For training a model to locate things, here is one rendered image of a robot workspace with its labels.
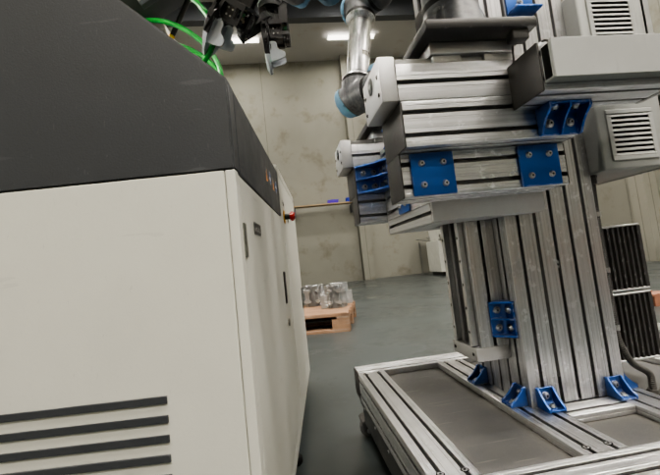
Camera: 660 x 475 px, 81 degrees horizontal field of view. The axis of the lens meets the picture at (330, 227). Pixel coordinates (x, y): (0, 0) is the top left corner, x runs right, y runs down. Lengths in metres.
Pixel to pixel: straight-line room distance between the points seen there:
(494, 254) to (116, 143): 0.87
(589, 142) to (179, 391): 1.07
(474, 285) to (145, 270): 0.75
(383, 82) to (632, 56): 0.42
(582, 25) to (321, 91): 10.62
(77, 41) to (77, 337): 0.50
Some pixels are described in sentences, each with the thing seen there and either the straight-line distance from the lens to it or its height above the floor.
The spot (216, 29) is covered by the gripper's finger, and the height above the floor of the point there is 1.21.
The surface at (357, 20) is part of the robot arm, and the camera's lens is 1.67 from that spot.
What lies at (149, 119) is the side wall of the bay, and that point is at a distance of 0.75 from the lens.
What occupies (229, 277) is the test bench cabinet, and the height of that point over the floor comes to 0.61.
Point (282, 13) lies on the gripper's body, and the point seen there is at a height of 1.37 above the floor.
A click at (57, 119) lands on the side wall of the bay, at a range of 0.82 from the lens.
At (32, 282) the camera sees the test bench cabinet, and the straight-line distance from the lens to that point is 0.80.
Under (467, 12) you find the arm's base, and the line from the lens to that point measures 0.92.
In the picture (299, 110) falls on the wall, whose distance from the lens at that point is 11.39.
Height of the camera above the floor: 0.62
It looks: 5 degrees up
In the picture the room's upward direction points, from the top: 6 degrees counter-clockwise
